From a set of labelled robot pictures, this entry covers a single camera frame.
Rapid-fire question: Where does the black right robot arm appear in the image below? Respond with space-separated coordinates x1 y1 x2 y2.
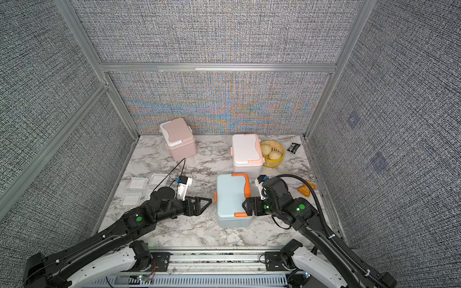
242 174 397 288

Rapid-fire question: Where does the aluminium front rail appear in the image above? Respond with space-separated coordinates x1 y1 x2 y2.
64 248 339 288

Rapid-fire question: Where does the orange small object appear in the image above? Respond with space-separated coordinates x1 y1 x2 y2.
297 180 317 198

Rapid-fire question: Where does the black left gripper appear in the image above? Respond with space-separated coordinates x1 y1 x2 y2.
156 196 212 224

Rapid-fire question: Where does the blue orange first aid box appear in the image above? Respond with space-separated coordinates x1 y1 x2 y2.
215 174 253 229

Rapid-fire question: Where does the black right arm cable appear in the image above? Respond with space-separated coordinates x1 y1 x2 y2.
277 174 382 288

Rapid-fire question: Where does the small black wrapper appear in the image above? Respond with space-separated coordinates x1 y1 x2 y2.
287 143 301 154

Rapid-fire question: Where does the pink first aid box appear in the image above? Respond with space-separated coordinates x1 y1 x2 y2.
160 118 197 162

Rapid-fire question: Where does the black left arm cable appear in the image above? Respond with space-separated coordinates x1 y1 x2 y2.
152 157 187 193

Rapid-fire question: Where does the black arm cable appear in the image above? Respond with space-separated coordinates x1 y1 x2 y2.
152 157 187 193
277 174 382 288

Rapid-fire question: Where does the yellow bamboo steamer basket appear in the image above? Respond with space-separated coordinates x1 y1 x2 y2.
260 140 285 168

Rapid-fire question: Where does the white gauze packet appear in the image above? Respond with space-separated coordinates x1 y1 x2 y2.
150 173 169 186
128 177 149 190
121 192 142 206

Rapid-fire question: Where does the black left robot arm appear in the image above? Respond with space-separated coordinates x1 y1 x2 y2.
22 187 212 288

